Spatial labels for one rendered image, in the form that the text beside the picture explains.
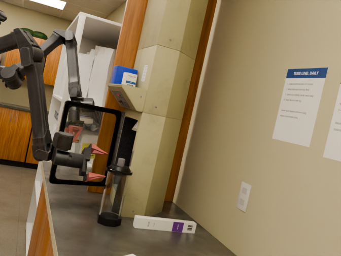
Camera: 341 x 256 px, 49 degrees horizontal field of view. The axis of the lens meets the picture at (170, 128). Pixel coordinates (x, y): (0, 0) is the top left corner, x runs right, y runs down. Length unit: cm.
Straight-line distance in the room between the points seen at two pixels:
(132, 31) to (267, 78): 77
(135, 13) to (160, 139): 71
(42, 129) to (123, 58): 68
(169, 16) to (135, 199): 82
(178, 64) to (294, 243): 88
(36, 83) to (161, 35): 56
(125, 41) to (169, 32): 38
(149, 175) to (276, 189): 57
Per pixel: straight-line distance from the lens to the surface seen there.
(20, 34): 155
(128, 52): 202
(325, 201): 129
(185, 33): 174
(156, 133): 168
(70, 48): 217
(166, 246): 150
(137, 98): 164
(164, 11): 170
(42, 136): 151
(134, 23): 204
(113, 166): 153
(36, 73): 152
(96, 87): 291
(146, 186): 172
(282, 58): 159
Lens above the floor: 144
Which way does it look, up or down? 2 degrees down
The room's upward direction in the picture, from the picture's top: 12 degrees clockwise
